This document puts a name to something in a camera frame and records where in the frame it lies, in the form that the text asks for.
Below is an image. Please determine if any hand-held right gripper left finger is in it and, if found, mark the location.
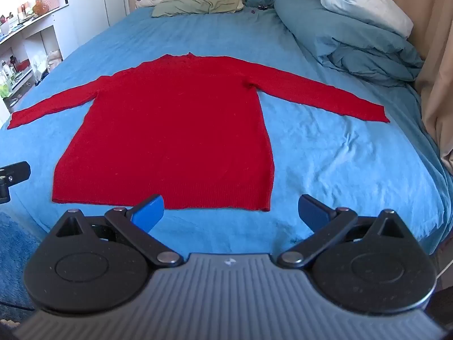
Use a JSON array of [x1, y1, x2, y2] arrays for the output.
[[53, 194, 183, 268]]

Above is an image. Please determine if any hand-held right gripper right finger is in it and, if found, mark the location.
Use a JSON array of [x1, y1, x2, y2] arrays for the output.
[[277, 194, 406, 269]]

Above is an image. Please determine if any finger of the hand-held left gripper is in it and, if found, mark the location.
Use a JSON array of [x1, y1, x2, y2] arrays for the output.
[[0, 161, 32, 205]]

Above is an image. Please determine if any red knitted sweater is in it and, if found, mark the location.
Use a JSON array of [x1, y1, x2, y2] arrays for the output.
[[8, 52, 391, 212]]

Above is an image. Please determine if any bed with blue sheet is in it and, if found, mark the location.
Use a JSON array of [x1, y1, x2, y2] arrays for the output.
[[0, 5, 453, 256]]

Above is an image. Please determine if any blue rug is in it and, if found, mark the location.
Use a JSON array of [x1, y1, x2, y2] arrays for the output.
[[0, 211, 48, 310]]

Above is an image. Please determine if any white shelf unit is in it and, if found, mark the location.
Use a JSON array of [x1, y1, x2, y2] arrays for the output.
[[0, 5, 80, 123]]

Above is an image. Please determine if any teal duvet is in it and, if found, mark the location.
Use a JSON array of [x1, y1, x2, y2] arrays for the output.
[[274, 0, 425, 87]]

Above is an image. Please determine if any beige curtain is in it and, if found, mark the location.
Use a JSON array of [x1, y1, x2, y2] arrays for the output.
[[412, 0, 453, 176]]

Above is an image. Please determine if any white wardrobe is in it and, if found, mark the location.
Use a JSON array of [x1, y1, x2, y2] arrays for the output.
[[65, 0, 129, 48]]

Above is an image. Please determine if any green pillow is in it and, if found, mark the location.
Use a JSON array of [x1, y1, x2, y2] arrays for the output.
[[151, 0, 245, 18]]

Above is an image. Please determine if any light blue blanket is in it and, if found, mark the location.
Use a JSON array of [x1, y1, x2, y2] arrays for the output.
[[320, 0, 414, 39]]

